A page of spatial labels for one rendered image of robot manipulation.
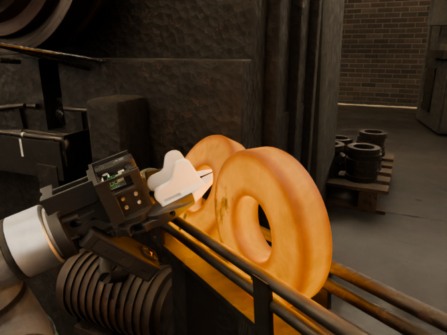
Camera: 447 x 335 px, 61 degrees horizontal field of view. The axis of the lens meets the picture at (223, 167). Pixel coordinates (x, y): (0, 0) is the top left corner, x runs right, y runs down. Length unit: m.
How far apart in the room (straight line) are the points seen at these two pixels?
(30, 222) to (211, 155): 0.23
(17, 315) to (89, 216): 0.14
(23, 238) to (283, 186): 0.29
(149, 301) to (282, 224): 0.36
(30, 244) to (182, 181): 0.18
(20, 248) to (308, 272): 0.30
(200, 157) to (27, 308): 0.28
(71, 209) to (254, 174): 0.22
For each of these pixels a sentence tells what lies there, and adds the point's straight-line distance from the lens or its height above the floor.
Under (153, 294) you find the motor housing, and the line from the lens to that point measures 0.64.
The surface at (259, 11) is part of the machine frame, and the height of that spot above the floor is 0.96.
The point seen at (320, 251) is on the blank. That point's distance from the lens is 0.33.
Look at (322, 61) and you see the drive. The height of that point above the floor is 0.85.
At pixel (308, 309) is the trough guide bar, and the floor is 0.71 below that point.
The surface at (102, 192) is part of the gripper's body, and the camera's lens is 0.44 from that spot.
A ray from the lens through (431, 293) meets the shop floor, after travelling 1.71.
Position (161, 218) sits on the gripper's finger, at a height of 0.70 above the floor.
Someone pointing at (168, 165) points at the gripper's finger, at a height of 0.74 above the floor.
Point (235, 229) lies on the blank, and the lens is 0.40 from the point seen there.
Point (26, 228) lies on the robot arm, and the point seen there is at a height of 0.70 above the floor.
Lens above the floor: 0.89
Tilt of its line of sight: 17 degrees down
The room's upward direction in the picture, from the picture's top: straight up
